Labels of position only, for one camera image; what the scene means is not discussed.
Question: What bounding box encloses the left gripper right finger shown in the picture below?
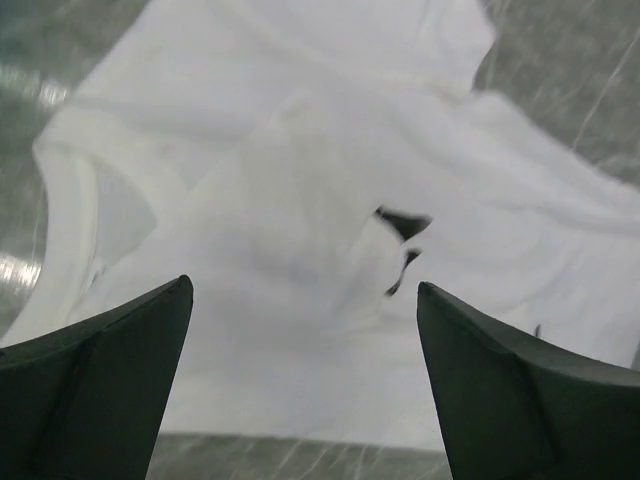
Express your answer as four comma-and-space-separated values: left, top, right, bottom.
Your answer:
417, 282, 639, 479

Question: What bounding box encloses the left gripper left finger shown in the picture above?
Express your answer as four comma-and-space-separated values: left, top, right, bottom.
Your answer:
1, 275, 194, 480

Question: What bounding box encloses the white printed t shirt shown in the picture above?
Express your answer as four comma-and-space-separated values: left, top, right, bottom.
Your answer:
3, 1, 639, 450

